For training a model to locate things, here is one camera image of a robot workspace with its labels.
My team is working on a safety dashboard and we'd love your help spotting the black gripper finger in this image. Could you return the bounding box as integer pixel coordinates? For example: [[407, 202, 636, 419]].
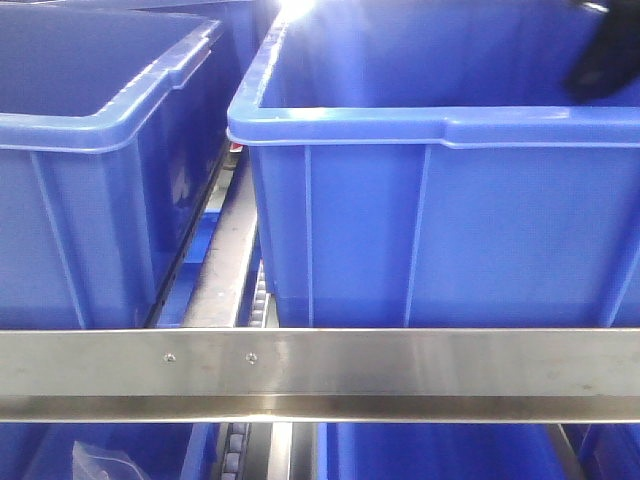
[[564, 1, 639, 103]]

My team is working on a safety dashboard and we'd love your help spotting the blue bin bottom left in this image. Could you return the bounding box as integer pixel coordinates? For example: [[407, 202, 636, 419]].
[[1, 423, 219, 479]]

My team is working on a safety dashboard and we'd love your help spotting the blue bin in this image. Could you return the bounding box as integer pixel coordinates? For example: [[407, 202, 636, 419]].
[[1, 423, 219, 479], [1, 2, 233, 329], [316, 423, 566, 479], [228, 1, 639, 328]]

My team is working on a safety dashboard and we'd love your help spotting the blue bin bottom right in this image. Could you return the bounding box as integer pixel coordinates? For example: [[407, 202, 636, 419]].
[[316, 423, 566, 479]]

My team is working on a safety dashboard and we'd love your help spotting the blue bin front right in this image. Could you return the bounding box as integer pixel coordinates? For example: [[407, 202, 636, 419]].
[[228, 1, 639, 328]]

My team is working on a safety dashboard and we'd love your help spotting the blue bin front left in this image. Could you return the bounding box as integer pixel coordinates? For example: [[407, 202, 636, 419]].
[[1, 2, 233, 329]]

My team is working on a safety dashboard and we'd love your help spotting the clear plastic bag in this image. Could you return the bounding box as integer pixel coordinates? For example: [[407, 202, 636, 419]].
[[72, 441, 149, 480]]

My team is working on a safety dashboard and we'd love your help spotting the stainless steel shelf rack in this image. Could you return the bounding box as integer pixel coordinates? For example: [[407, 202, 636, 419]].
[[1, 162, 639, 479]]

